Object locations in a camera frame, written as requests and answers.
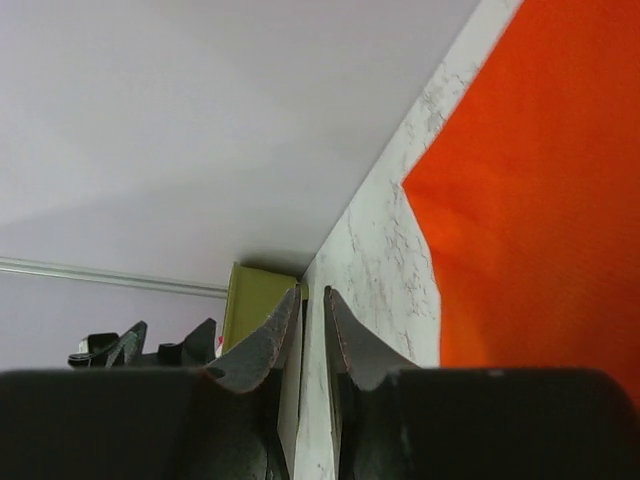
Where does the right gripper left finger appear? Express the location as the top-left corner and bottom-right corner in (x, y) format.
(1, 287), (301, 479)

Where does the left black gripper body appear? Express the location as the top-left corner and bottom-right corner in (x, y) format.
(68, 318), (217, 369)

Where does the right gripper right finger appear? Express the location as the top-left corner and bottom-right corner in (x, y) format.
(323, 287), (639, 479)

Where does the orange t shirt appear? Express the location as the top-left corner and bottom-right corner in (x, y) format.
(404, 1), (639, 381)

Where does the olive green plastic bin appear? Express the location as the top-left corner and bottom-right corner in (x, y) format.
(222, 263), (309, 354)

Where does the left aluminium frame post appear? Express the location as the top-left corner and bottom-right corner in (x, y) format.
(1, 257), (228, 299)

